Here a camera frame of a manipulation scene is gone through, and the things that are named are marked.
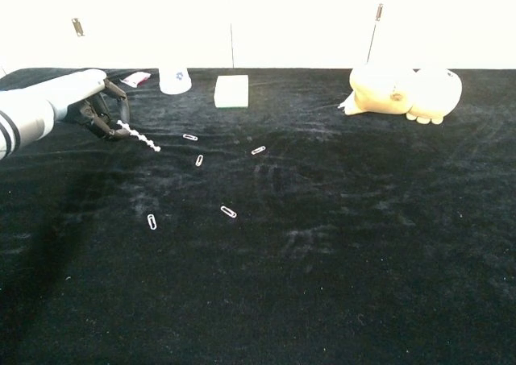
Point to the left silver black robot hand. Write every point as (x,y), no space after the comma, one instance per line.
(76,87)

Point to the silver paperclip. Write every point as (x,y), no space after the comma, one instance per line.
(190,137)
(258,150)
(228,212)
(199,160)
(152,222)

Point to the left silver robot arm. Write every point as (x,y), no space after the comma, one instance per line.
(24,119)

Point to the metal door hinge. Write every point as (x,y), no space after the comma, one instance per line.
(379,12)
(78,27)

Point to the red white snack packet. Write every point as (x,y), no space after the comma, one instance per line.
(137,79)

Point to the white paper cup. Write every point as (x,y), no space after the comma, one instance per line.
(174,83)

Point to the white sponge green base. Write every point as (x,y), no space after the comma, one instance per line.
(231,91)

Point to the black velvet tablecloth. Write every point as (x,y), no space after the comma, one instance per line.
(322,260)

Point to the cream plush toy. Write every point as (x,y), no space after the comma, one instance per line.
(387,91)

